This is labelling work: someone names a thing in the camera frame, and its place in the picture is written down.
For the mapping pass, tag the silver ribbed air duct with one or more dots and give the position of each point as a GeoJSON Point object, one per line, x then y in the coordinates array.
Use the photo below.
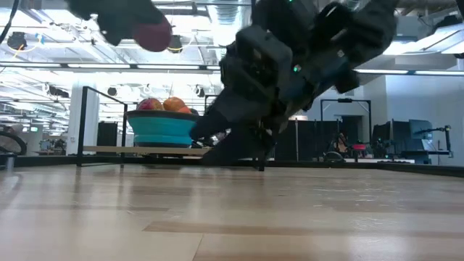
{"type": "Point", "coordinates": [226, 14]}

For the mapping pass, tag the red pomegranate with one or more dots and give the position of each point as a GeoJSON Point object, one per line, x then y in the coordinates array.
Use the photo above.
{"type": "Point", "coordinates": [154, 36]}

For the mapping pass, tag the black hoop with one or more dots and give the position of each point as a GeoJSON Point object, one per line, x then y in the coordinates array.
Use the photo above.
{"type": "Point", "coordinates": [22, 145]}

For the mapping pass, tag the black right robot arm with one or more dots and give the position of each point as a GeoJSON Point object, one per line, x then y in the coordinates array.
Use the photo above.
{"type": "Point", "coordinates": [377, 29]}

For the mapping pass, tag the black cabinet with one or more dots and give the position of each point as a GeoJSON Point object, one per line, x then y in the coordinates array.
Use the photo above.
{"type": "Point", "coordinates": [107, 134]}

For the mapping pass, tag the red yellow apple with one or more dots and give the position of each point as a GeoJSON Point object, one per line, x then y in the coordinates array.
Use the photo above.
{"type": "Point", "coordinates": [149, 105]}

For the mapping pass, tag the blue collapsible bowl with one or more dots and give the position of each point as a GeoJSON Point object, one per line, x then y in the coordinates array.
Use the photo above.
{"type": "Point", "coordinates": [159, 128]}

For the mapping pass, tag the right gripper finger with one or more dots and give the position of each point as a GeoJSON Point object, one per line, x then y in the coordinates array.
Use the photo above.
{"type": "Point", "coordinates": [215, 123]}
{"type": "Point", "coordinates": [246, 145]}

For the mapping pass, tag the black overhead camera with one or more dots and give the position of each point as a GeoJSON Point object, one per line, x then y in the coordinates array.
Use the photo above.
{"type": "Point", "coordinates": [177, 44]}

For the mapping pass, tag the black ceiling device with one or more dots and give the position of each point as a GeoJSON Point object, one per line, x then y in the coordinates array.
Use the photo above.
{"type": "Point", "coordinates": [17, 40]}

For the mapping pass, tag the background black station frame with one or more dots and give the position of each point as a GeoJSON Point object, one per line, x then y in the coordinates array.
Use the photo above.
{"type": "Point", "coordinates": [344, 100]}

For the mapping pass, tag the white column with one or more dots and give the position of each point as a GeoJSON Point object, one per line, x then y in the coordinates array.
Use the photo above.
{"type": "Point", "coordinates": [93, 119]}

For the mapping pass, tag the background monitor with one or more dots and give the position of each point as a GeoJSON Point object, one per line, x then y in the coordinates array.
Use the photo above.
{"type": "Point", "coordinates": [420, 134]}

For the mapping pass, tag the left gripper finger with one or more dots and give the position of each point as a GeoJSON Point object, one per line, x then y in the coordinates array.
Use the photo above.
{"type": "Point", "coordinates": [116, 29]}

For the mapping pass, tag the background black robot arm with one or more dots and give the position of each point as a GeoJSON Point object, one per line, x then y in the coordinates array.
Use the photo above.
{"type": "Point", "coordinates": [448, 139]}

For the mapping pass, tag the black room divider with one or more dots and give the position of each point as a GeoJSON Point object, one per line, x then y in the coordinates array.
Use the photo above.
{"type": "Point", "coordinates": [311, 141]}

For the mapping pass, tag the large orange yellow fruit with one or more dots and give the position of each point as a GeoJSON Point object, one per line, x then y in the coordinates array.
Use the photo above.
{"type": "Point", "coordinates": [174, 104]}

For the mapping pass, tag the red object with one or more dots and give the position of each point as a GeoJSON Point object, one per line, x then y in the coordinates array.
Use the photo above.
{"type": "Point", "coordinates": [359, 146]}

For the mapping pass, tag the person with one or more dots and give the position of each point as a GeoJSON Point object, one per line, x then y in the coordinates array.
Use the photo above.
{"type": "Point", "coordinates": [340, 143]}

